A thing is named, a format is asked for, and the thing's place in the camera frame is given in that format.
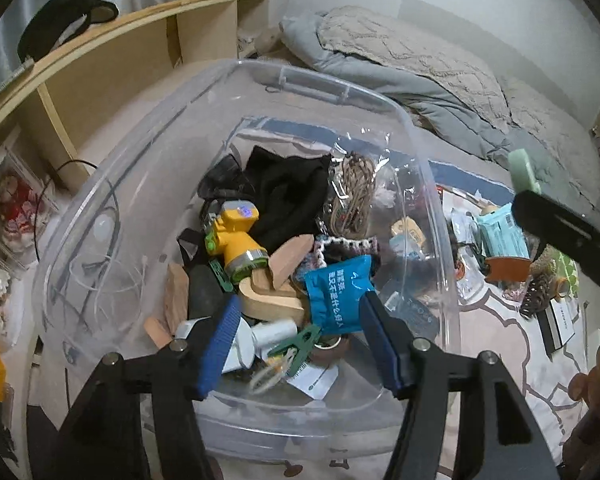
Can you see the grey comforter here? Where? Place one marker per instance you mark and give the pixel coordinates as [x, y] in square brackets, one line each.
[380, 80]

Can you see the black cap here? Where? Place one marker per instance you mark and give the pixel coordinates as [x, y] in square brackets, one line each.
[60, 17]

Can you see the beige quilted pillow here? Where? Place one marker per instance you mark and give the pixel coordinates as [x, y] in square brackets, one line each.
[405, 55]
[550, 130]

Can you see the white label card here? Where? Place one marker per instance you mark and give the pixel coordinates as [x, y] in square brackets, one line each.
[312, 380]

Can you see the dark grey oval object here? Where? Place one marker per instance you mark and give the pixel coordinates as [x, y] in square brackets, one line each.
[205, 295]

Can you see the blue packet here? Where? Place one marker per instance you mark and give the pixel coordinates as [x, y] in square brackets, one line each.
[337, 292]

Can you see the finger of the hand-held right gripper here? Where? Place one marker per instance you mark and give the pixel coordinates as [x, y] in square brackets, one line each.
[555, 217]

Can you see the small brown wooden block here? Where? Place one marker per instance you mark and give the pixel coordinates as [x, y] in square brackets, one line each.
[157, 332]

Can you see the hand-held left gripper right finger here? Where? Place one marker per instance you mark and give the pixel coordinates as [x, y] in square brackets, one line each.
[380, 345]

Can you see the clear plastic packet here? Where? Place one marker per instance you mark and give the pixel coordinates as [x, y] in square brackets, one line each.
[455, 225]

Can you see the light curved wooden block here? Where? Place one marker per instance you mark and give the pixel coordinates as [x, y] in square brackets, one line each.
[270, 300]

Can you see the brown tape roll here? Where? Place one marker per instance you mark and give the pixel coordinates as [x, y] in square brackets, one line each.
[330, 349]

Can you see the green clothespin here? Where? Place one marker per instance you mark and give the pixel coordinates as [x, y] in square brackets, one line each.
[300, 342]

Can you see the white box with black edges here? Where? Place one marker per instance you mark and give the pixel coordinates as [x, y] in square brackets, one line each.
[555, 325]

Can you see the doll in red dress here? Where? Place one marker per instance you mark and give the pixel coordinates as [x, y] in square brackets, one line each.
[15, 205]

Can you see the crochet coaster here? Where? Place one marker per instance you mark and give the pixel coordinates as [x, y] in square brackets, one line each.
[345, 247]

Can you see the wooden shelf unit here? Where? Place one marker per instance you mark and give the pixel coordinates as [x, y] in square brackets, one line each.
[105, 60]

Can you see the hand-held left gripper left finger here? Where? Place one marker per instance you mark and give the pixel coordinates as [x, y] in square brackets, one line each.
[220, 350]

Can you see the mint green round case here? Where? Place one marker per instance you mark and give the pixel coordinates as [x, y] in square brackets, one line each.
[522, 170]

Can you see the wooden wedge block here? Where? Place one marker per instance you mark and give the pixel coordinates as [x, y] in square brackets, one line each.
[290, 255]

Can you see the clear doll display case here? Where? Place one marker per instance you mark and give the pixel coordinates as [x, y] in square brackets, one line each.
[0, 160]

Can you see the teal face mask pack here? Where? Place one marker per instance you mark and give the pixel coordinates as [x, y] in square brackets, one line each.
[497, 235]

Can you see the clear plastic storage bin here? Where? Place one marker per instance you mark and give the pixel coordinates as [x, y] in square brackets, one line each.
[130, 240]

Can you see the white headboard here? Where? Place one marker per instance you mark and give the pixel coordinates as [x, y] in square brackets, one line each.
[430, 12]

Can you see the yellow flashlight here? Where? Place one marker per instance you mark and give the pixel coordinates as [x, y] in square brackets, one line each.
[230, 240]

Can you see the brown leather wallet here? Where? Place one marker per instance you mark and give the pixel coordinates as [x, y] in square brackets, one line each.
[505, 266]

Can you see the white roll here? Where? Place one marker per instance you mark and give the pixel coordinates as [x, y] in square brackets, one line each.
[275, 332]

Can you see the green wet wipes pack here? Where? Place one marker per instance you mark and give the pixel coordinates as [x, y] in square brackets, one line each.
[570, 272]

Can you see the black cloth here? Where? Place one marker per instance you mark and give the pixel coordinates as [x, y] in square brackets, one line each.
[285, 195]

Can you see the small yellow box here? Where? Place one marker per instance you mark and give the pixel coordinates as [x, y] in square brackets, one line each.
[407, 232]

